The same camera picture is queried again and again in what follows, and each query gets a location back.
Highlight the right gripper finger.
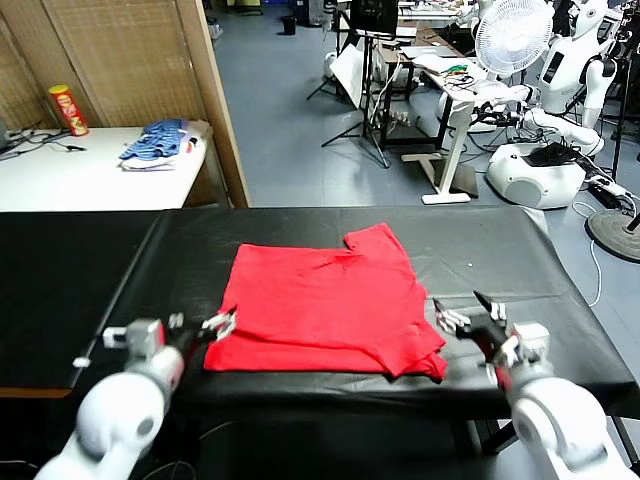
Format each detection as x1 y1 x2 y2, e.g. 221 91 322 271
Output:
432 297 471 337
472 291 507 322

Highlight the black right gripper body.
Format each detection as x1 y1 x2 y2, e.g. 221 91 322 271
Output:
462 319 509 362

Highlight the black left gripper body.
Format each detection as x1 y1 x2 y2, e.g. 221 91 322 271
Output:
167 324 211 354

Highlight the red t-shirt with bear print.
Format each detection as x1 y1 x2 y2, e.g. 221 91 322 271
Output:
203 222 448 384

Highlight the blue striped clothes pile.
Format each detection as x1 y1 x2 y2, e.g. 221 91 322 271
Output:
118 118 194 164

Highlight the black table cover sheet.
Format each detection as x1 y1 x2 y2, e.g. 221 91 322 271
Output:
69 204 640 421

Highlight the black table with orange edge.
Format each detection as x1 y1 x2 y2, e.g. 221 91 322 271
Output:
0 209 169 401

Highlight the black round stand base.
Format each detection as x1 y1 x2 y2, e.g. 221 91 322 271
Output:
585 209 640 261

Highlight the white desk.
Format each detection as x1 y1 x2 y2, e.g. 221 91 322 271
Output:
401 54 506 206

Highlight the white power strip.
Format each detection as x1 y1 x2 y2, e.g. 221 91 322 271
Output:
587 174 636 201

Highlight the white table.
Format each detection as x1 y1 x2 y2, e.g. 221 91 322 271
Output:
0 124 216 211

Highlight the red chips can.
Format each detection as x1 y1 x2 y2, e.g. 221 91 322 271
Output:
48 84 90 137

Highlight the black tripod stand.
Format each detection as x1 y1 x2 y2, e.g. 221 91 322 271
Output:
321 29 391 170

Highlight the white humanoid robot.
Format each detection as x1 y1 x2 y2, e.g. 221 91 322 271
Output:
469 0 621 210

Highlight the wooden shelf unit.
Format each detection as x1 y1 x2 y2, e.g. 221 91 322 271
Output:
0 0 251 209

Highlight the white electric fan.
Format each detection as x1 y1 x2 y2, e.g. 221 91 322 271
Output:
473 0 556 96

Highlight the silver laptop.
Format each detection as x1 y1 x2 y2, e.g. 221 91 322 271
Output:
401 44 454 60

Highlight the white reflector board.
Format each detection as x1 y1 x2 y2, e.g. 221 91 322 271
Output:
330 43 374 109

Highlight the brown desk with black legs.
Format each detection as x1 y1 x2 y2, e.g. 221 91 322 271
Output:
377 24 454 154

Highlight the black monitor on stand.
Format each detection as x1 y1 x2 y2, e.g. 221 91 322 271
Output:
349 0 400 39

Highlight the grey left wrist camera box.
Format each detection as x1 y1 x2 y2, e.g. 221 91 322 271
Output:
102 318 166 359

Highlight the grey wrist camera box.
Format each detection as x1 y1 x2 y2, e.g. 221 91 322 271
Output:
499 322 551 364
102 318 166 359

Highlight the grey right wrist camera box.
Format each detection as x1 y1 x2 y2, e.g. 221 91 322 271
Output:
499 322 551 364

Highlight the white floor cable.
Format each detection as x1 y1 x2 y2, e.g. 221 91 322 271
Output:
572 199 601 307

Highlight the black cable with plug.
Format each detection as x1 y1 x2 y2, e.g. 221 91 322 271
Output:
0 128 87 161

